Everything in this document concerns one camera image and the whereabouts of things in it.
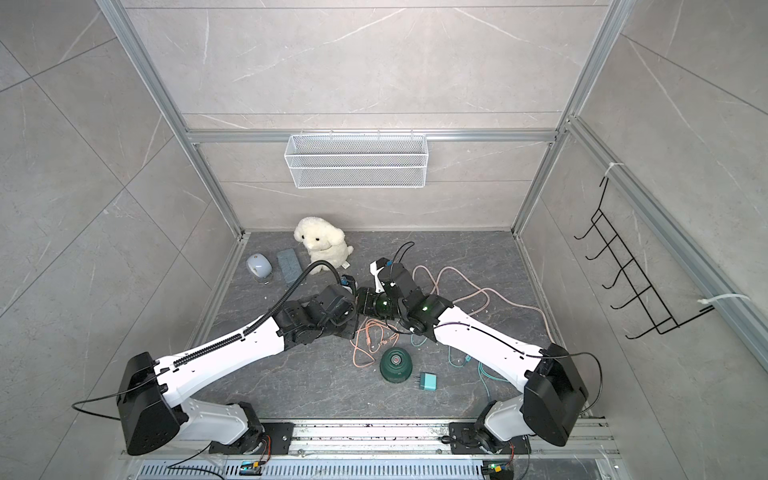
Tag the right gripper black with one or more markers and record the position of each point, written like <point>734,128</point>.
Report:
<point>366,302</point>

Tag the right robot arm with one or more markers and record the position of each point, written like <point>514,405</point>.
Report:
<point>552,391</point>

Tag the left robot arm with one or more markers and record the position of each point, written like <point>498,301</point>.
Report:
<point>155,399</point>

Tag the white plush dog toy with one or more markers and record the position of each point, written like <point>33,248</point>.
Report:
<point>323,241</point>

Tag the grey-blue rectangular case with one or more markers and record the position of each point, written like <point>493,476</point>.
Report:
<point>289,265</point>

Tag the light blue round gadget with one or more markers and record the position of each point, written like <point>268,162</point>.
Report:
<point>259,266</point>

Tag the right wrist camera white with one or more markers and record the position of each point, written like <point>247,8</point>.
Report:
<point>375,268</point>

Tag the green cordless meat grinder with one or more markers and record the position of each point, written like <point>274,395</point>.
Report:
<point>396,365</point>

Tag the teal usb wall charger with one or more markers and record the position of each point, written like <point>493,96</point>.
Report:
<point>428,381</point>

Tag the white wire mesh basket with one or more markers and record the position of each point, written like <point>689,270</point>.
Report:
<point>358,160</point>

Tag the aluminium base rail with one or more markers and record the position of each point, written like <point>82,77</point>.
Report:
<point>386,449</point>

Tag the black wire hook rack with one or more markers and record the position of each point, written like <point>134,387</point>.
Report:
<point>631,273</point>

